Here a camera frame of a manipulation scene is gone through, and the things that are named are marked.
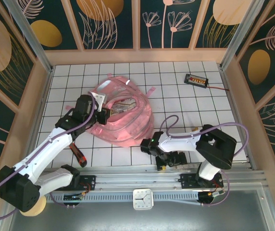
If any pink backpack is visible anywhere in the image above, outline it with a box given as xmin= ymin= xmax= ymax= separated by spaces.
xmin=65 ymin=73 xmax=157 ymax=148

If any white square clock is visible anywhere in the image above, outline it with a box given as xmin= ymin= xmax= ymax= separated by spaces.
xmin=132 ymin=188 xmax=155 ymax=211

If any orange black utility knife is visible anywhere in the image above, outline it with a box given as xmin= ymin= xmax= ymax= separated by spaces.
xmin=69 ymin=143 xmax=87 ymax=168

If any black charging board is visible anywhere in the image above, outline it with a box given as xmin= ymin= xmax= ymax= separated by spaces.
xmin=183 ymin=74 xmax=208 ymax=89

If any yellow round sponge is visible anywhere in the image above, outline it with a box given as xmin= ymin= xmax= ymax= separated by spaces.
xmin=25 ymin=196 xmax=47 ymax=217

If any aluminium front rail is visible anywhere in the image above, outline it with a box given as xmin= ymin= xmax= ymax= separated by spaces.
xmin=7 ymin=168 xmax=269 ymax=192

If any black round cable grommet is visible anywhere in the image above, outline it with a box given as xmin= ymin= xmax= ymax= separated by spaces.
xmin=64 ymin=199 xmax=83 ymax=208
xmin=197 ymin=192 xmax=214 ymax=205

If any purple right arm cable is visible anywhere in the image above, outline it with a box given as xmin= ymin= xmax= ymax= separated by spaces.
xmin=160 ymin=115 xmax=250 ymax=207

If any white slotted cable duct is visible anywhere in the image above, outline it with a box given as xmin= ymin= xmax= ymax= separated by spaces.
xmin=16 ymin=191 xmax=200 ymax=206

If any red black wire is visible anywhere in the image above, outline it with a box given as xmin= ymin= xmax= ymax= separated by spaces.
xmin=207 ymin=85 xmax=230 ymax=92

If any aluminium frame post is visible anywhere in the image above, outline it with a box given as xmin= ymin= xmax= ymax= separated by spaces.
xmin=3 ymin=0 xmax=53 ymax=74
xmin=219 ymin=0 xmax=264 ymax=70

